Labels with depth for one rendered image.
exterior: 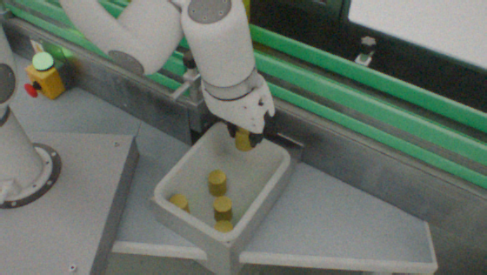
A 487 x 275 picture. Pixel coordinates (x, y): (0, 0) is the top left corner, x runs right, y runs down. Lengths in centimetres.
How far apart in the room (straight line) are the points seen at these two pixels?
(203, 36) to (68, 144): 51
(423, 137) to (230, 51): 39
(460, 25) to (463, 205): 31
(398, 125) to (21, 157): 65
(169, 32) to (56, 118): 61
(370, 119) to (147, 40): 43
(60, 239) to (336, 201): 51
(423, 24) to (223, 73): 43
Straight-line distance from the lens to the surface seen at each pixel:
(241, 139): 69
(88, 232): 76
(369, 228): 83
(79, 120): 103
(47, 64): 106
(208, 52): 48
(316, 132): 80
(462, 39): 82
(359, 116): 76
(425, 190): 80
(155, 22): 49
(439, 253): 132
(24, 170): 83
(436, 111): 80
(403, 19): 82
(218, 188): 78
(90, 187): 81
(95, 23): 48
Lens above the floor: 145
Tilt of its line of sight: 49 degrees down
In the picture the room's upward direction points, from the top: straight up
